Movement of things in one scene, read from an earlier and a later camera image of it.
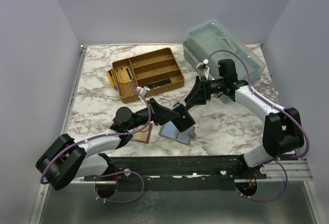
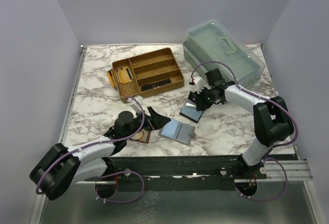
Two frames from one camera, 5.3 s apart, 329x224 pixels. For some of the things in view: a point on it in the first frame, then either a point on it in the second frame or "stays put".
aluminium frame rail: [296, 170] stays put
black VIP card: [159, 83] stays put
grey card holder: [169, 130] stays put
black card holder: [185, 120] -> [189, 111]
